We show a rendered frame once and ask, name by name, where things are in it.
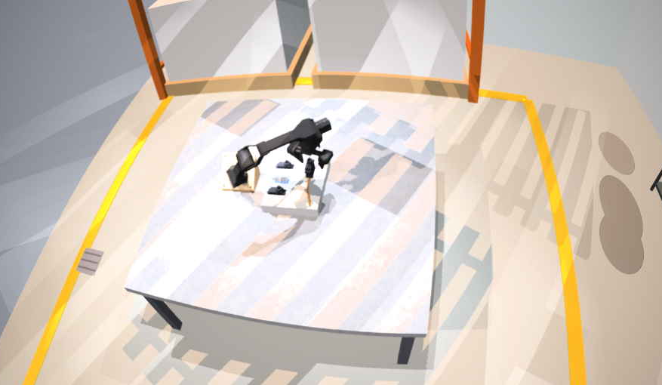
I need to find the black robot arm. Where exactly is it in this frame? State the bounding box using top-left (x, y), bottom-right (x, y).
top-left (226, 117), bottom-right (332, 189)

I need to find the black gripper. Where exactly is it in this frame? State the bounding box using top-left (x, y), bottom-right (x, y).
top-left (286, 139), bottom-right (334, 170)

